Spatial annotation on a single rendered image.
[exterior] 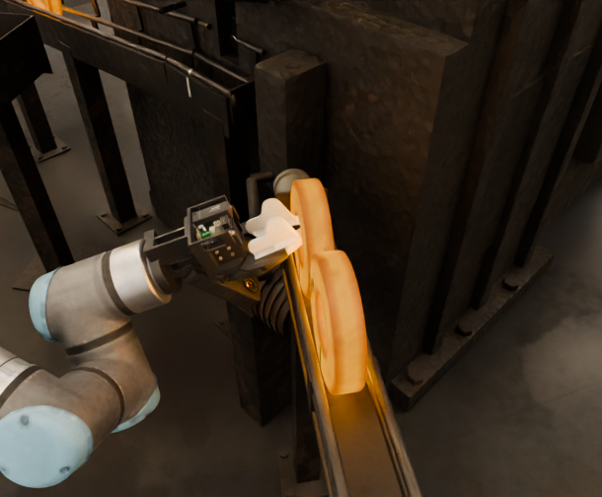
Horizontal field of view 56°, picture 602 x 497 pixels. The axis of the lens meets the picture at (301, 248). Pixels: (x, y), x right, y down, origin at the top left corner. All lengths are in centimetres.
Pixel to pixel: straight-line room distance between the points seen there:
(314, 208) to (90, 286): 29
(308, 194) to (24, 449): 41
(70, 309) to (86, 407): 14
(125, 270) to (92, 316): 8
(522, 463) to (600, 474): 16
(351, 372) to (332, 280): 9
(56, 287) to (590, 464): 117
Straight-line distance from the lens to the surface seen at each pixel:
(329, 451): 55
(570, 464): 146
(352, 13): 93
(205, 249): 69
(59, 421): 65
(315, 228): 66
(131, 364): 77
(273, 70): 92
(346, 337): 55
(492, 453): 141
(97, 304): 74
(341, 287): 55
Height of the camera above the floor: 121
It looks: 44 degrees down
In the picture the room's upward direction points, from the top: straight up
